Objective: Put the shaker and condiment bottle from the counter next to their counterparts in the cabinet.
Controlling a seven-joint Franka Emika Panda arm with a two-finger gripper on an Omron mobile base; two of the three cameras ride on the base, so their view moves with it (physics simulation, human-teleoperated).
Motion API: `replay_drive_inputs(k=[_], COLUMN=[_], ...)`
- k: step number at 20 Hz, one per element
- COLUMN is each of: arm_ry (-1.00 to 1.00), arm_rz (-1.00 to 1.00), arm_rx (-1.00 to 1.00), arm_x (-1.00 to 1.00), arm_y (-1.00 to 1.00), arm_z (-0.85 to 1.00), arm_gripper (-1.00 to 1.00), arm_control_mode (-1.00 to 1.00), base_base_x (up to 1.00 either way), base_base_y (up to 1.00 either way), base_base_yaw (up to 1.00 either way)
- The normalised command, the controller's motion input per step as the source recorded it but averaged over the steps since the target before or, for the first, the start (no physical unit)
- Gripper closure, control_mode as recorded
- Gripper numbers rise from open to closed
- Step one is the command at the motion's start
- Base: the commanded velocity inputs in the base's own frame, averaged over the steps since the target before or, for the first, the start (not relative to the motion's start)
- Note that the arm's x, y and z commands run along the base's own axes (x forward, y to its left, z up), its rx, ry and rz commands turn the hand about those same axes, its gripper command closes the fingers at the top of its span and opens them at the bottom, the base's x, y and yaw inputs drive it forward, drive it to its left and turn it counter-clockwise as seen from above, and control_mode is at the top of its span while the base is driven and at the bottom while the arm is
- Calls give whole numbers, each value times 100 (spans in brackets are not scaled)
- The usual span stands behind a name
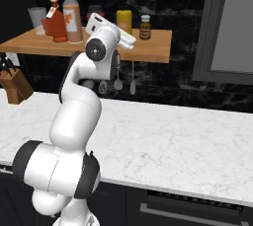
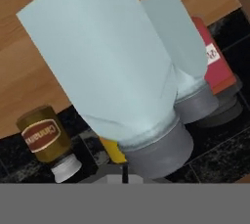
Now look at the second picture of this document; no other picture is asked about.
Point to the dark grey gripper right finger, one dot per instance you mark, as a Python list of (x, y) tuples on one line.
[(136, 180)]

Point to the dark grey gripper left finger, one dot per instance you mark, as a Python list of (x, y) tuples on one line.
[(112, 175)]

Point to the yellow bottle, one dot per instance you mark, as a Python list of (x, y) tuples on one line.
[(114, 151)]

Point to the pale blue shaker grey cap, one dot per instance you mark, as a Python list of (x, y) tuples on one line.
[(182, 45), (107, 65)]

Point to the red condiment bottle grey cap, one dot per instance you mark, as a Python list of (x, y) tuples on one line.
[(216, 68)]

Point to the brown cinnamon jar white cap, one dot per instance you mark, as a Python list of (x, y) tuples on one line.
[(44, 135)]

